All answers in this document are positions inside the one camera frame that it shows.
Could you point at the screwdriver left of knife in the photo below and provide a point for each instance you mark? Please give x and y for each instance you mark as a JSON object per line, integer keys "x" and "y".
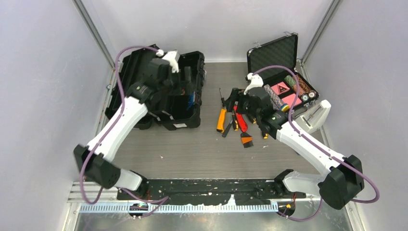
{"x": 234, "y": 121}

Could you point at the black plastic toolbox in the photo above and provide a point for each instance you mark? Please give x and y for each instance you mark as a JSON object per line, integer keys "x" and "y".
{"x": 173, "y": 99}

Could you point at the screwdriver top middle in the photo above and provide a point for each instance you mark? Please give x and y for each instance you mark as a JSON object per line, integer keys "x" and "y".
{"x": 222, "y": 99}

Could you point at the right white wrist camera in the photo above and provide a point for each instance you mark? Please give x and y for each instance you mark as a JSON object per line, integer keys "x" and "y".
{"x": 255, "y": 80}

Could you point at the black poker chip case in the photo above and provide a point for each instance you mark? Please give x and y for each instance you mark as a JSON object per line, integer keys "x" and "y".
{"x": 283, "y": 52}

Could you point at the white stand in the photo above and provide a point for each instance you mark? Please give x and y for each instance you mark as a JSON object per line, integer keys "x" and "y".
{"x": 313, "y": 118}

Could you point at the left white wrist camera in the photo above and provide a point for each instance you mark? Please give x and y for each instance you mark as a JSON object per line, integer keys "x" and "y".
{"x": 172, "y": 57}

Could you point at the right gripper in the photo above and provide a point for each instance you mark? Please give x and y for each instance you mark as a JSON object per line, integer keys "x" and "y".
{"x": 236, "y": 97}

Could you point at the yellow utility knife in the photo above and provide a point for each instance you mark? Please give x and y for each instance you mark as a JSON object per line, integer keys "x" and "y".
{"x": 221, "y": 120}

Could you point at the orange black brush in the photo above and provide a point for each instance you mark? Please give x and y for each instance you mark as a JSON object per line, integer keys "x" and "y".
{"x": 247, "y": 140}

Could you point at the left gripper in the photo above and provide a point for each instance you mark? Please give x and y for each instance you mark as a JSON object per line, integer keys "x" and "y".
{"x": 188, "y": 83}

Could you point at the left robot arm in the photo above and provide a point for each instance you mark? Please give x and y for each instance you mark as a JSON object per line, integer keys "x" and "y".
{"x": 94, "y": 160}

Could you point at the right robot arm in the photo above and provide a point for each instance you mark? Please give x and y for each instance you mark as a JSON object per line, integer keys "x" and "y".
{"x": 336, "y": 182}

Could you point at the screwdriver far right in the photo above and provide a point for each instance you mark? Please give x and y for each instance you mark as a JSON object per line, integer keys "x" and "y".
{"x": 264, "y": 135}

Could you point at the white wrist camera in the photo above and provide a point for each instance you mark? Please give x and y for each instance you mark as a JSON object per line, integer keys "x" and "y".
{"x": 255, "y": 80}
{"x": 172, "y": 57}

